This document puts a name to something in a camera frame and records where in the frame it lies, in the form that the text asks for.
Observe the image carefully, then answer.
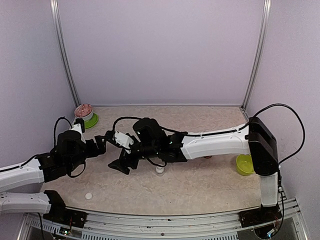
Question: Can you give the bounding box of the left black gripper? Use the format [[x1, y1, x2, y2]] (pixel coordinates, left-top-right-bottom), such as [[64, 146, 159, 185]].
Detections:
[[67, 135, 107, 172]]

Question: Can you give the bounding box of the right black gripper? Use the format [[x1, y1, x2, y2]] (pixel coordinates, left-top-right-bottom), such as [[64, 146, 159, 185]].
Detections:
[[107, 135, 158, 175]]

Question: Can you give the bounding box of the white bottle cap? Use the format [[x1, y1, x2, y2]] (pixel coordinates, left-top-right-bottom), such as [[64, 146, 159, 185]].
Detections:
[[85, 192, 93, 200]]

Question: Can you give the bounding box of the small white pill bottle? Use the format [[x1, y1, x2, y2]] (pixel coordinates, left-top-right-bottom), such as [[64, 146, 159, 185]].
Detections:
[[155, 166, 165, 175]]

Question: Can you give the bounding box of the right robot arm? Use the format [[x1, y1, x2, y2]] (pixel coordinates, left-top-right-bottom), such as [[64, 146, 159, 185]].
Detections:
[[105, 114, 284, 222]]

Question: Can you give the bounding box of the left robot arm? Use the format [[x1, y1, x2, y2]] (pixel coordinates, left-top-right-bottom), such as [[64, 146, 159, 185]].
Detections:
[[0, 119, 107, 223]]

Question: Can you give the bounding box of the lime green plate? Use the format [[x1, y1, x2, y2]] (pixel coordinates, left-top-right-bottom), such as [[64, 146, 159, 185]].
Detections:
[[84, 113, 99, 129]]

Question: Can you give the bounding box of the red patterned white bowl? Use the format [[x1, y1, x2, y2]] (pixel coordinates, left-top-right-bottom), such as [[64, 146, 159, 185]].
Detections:
[[74, 103, 93, 121]]

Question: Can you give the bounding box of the lime green bowl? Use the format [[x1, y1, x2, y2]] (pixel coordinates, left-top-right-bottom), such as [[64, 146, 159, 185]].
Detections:
[[236, 154, 255, 176]]

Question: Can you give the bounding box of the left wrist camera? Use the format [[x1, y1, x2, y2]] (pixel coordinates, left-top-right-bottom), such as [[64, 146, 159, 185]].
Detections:
[[70, 118, 85, 136]]

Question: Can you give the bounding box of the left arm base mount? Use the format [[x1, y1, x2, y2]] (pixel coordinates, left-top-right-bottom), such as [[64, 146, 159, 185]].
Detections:
[[43, 190, 87, 229]]

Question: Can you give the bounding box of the front aluminium rail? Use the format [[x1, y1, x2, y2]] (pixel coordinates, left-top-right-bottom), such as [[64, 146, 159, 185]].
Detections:
[[17, 197, 308, 240]]

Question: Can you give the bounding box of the left aluminium frame post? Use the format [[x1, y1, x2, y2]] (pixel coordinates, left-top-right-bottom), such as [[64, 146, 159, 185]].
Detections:
[[50, 0, 81, 107]]

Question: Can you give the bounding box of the aluminium frame post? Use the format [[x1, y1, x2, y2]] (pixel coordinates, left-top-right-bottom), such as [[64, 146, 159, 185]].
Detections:
[[241, 0, 272, 112], [50, 0, 81, 107]]

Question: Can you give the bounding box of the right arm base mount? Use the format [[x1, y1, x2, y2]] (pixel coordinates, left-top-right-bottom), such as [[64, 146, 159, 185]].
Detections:
[[238, 203, 283, 228]]

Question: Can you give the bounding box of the right aluminium frame post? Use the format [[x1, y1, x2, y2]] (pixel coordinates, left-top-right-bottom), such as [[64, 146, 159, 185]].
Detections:
[[241, 0, 272, 112]]

